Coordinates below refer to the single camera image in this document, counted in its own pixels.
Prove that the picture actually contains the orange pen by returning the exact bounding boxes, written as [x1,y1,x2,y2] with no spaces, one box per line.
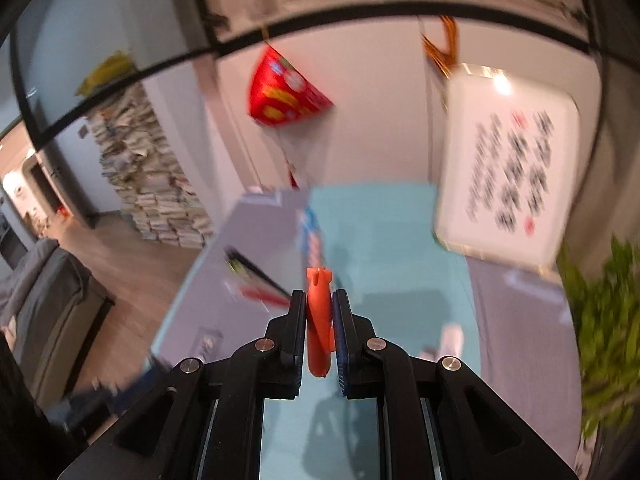
[306,266,335,378]

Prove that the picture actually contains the framed calligraphy picture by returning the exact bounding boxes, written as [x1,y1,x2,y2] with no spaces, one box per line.
[432,62,583,273]

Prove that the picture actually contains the red hanging ornament bag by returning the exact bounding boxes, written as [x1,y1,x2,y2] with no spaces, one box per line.
[248,42,335,191]

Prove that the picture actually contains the orange hanging cord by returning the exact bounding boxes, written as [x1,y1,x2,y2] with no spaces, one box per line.
[421,15,462,78]

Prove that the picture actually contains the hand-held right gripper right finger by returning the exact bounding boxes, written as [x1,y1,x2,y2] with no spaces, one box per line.
[332,289,576,480]

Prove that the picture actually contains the teal desk mat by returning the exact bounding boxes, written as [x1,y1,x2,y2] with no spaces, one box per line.
[150,182,486,480]

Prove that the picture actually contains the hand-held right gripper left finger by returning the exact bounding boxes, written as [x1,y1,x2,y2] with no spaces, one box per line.
[57,289,307,480]

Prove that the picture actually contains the grey sofa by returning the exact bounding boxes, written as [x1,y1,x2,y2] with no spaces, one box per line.
[0,237,116,411]

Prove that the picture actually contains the stack of papers and books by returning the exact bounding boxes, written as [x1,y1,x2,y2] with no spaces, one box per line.
[87,85,216,248]

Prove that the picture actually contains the pink checkered pen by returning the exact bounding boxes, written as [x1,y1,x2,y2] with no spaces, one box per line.
[297,205,326,267]

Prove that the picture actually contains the grey desk mat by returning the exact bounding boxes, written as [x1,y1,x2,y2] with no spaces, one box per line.
[150,187,593,480]

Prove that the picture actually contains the green leafy plant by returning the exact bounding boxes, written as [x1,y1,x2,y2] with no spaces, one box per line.
[557,235,640,441]

